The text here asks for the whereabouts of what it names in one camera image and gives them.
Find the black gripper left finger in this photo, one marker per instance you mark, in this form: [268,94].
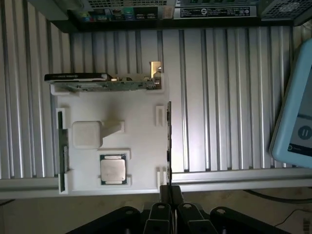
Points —
[159,219]

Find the silver CPU chip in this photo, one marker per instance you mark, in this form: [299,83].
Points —
[113,170]

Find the white parts rack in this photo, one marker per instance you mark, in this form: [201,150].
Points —
[136,136]

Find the open Dell PC case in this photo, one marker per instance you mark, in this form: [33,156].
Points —
[146,25]

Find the black graphics card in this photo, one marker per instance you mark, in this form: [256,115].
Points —
[97,86]

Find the light blue teach pendant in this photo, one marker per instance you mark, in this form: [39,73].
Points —
[292,97]

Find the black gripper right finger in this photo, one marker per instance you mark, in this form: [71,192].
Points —
[192,219]

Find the rear I/O port block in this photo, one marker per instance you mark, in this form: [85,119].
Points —
[122,14]

